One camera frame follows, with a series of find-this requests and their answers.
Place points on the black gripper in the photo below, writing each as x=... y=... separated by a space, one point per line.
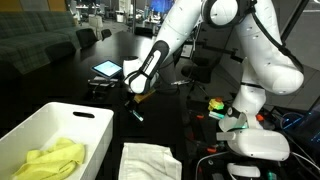
x=130 y=103

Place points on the green white marker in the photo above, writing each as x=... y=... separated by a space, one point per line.
x=137 y=115

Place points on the white storage box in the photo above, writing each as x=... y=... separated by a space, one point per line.
x=90 y=126

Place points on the yellow cloth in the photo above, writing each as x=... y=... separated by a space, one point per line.
x=54 y=163

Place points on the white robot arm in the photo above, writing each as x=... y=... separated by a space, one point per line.
x=267 y=66

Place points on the tablet with lit screen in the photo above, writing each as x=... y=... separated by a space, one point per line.
x=107 y=69

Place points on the white cloth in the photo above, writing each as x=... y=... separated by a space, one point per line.
x=142 y=161

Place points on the black office chair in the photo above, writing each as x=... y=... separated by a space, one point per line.
x=200 y=72

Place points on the colourful toy blocks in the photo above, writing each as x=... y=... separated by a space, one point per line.
x=216 y=104

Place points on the green plaid sofa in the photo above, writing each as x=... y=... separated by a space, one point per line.
x=24 y=35

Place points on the laptop with dark screen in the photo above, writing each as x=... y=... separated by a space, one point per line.
x=306 y=130

